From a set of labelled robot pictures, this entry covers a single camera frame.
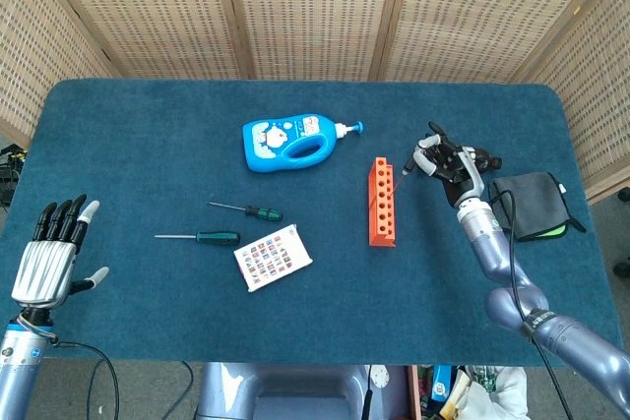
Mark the white picture card box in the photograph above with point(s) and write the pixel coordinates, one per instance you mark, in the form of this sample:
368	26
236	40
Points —
270	258

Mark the woven wooden folding screen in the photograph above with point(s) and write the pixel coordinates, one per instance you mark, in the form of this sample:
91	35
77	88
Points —
315	7

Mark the black equipment with yellow parts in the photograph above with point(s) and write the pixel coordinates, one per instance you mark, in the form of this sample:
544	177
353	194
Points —
10	164

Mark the blue carpet table cover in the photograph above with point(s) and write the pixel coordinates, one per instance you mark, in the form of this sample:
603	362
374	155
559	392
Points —
147	144

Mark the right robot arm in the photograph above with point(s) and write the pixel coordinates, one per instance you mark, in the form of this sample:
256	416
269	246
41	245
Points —
492	253

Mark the grey microfibre cloth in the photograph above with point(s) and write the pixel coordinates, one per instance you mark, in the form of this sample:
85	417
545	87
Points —
541	203

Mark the blue detergent pump bottle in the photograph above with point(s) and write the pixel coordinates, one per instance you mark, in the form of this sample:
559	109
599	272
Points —
261	154

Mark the thick green black screwdriver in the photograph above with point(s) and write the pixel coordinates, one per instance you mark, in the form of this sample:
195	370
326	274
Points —
219	237

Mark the orange perforated block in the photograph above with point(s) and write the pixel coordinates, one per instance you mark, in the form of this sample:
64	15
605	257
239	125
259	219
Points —
381	208

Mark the blue grey robot torso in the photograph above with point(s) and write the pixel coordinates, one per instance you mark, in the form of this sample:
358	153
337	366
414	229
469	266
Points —
295	390

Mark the brown glass bottle with label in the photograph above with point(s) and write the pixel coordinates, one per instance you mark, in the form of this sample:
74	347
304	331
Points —
485	154

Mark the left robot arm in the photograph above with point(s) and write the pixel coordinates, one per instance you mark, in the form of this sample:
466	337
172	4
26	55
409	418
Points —
19	371

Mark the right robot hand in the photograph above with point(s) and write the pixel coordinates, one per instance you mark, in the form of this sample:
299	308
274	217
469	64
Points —
460	174

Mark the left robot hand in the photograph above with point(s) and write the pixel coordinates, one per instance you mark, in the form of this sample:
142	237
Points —
44	270

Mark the small blue box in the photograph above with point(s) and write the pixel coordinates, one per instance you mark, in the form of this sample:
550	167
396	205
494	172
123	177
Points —
440	383

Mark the thin green black screwdriver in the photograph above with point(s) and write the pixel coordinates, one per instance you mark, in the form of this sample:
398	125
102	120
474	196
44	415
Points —
266	214

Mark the silver black precision screwdriver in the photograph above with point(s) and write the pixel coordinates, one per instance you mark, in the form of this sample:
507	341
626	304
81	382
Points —
408	165

